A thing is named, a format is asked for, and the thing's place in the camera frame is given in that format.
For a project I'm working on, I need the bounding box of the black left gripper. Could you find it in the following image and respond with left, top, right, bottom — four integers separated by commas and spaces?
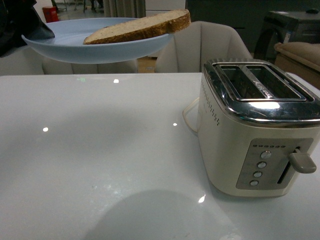
0, 0, 55, 57

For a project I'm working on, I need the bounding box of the light blue plate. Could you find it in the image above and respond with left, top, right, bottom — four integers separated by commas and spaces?
21, 17, 173, 64

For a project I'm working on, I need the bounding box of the slice of bread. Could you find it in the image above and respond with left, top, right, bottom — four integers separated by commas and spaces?
83, 9, 191, 45

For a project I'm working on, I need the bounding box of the grey curtain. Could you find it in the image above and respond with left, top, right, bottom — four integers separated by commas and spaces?
103, 0, 146, 18

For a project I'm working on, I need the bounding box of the grey chair on right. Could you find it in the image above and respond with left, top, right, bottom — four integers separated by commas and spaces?
155, 21, 253, 73

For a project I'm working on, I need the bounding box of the black side table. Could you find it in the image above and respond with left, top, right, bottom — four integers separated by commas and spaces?
253, 11, 320, 62

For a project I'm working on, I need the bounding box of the cream and chrome toaster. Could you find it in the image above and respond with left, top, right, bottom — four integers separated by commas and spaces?
196, 59, 320, 197

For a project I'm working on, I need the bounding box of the beige sofa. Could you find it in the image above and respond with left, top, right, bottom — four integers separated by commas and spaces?
274, 42, 320, 89

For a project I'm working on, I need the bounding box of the black computer mouse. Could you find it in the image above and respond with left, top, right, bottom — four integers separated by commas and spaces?
305, 8, 320, 14

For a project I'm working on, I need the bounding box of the white toaster power cable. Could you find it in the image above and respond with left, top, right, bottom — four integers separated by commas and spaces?
181, 96, 201, 137

